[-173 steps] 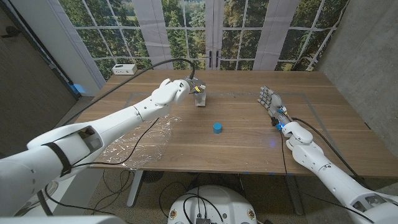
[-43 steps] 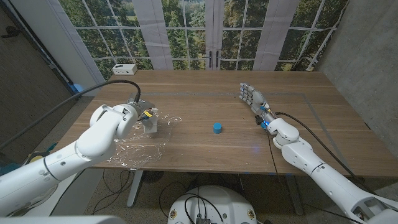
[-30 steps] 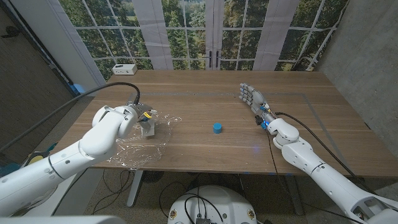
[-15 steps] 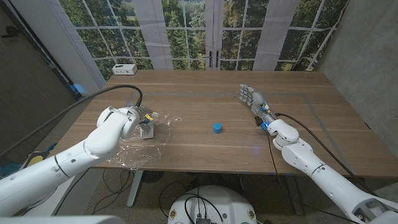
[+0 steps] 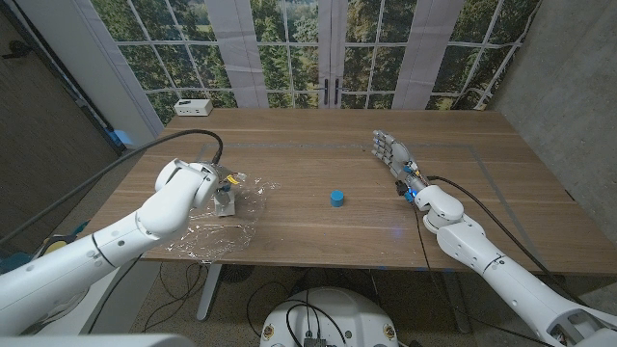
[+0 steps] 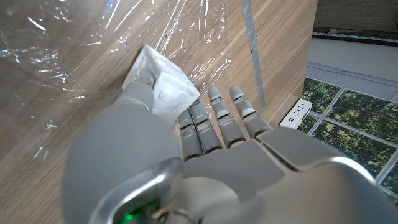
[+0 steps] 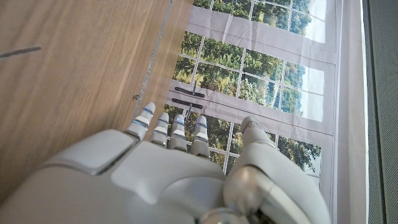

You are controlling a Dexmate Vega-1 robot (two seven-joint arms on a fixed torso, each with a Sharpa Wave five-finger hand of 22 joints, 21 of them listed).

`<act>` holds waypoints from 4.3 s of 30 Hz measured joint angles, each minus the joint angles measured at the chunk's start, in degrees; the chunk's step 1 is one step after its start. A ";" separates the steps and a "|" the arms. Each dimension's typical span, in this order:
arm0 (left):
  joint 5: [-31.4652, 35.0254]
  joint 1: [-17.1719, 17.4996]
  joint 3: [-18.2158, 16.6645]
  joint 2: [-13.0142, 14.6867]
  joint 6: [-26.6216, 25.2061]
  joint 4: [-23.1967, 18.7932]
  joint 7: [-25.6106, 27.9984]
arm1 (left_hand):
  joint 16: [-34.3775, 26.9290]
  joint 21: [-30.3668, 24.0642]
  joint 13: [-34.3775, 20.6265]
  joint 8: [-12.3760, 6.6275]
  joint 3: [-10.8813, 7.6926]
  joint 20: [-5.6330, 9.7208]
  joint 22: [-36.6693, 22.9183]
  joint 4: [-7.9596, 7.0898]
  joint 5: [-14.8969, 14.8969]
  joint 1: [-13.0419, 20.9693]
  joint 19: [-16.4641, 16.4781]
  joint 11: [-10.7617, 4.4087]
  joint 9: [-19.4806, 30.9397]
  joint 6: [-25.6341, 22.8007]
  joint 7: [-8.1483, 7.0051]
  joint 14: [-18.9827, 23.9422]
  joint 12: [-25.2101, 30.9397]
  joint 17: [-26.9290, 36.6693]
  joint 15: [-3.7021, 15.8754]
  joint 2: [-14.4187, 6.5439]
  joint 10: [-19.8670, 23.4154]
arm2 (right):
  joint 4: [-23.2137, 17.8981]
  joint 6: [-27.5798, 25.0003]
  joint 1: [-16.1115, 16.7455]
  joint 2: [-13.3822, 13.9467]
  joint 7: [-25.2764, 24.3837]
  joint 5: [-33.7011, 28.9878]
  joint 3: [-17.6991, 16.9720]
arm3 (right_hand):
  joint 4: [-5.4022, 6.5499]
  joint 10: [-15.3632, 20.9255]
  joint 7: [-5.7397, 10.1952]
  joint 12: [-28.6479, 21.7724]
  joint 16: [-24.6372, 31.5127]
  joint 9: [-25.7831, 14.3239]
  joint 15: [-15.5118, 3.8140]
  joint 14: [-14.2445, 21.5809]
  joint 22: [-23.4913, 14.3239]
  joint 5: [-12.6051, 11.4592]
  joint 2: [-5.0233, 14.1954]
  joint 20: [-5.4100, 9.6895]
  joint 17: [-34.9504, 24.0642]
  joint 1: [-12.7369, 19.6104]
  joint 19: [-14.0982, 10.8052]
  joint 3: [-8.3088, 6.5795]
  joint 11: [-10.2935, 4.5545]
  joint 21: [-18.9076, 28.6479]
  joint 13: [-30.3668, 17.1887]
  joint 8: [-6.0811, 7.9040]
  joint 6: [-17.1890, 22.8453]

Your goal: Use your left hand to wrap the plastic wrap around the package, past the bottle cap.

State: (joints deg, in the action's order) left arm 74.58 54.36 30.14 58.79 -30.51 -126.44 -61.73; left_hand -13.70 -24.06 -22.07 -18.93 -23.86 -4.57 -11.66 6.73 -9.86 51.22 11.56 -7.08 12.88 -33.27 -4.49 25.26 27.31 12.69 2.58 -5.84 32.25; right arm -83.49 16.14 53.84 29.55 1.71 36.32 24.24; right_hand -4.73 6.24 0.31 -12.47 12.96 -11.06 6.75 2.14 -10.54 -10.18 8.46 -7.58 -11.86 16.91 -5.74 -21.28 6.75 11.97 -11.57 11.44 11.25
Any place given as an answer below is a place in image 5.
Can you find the white robot torso base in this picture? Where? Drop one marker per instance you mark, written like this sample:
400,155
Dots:
332,313

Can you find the blue bottle cap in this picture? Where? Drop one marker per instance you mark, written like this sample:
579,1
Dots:
337,198

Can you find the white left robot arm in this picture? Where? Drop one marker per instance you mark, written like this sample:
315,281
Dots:
120,241

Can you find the small blue object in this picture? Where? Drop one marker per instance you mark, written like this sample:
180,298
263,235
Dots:
121,137

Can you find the black round floor foot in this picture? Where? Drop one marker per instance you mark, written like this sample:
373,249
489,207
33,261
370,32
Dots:
236,273

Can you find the clear plastic wrap sheet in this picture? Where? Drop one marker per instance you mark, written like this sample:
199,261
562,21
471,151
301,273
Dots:
241,226

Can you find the small white package box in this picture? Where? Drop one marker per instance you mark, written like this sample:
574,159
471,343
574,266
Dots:
225,207

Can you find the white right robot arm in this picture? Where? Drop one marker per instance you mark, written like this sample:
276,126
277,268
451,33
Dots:
491,265

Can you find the yellow black teal tool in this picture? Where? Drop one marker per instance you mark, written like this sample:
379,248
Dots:
53,246

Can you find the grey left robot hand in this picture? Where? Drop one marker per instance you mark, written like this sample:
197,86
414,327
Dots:
225,174

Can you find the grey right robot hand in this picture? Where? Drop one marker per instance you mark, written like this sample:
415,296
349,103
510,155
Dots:
397,154

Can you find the grey table leg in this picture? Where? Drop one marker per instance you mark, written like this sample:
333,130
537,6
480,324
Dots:
457,303

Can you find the white power strip box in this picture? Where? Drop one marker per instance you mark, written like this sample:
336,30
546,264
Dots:
193,107

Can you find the white table leg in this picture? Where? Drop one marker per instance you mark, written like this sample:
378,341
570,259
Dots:
209,291

